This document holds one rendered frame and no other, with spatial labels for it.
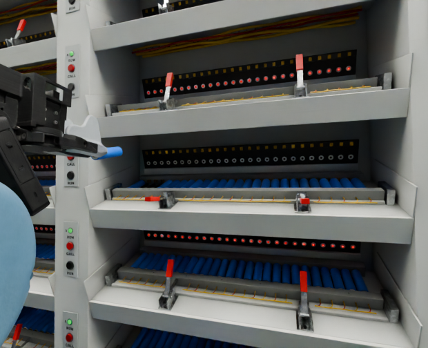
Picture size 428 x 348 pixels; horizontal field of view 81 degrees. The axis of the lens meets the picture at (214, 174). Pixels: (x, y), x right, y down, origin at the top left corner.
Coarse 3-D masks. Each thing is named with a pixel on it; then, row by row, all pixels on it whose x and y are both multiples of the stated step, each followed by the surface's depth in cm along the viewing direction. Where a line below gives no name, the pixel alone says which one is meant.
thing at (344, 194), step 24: (120, 192) 58; (144, 192) 56; (192, 192) 53; (216, 192) 52; (240, 192) 50; (264, 192) 49; (288, 192) 48; (312, 192) 46; (336, 192) 45; (360, 192) 44; (384, 192) 43
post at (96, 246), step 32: (64, 0) 58; (96, 0) 58; (128, 0) 70; (64, 32) 58; (64, 64) 58; (96, 64) 58; (128, 64) 70; (96, 160) 57; (128, 160) 69; (64, 192) 57; (96, 256) 57; (64, 288) 56; (96, 320) 56
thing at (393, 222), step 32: (96, 192) 57; (416, 192) 37; (96, 224) 55; (128, 224) 53; (160, 224) 51; (192, 224) 49; (224, 224) 47; (256, 224) 45; (288, 224) 43; (320, 224) 42; (352, 224) 41; (384, 224) 39
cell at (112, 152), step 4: (108, 148) 44; (112, 148) 45; (116, 148) 46; (120, 148) 47; (108, 152) 43; (112, 152) 44; (116, 152) 45; (120, 152) 46; (92, 156) 42; (104, 156) 42; (108, 156) 44; (112, 156) 44; (116, 156) 46
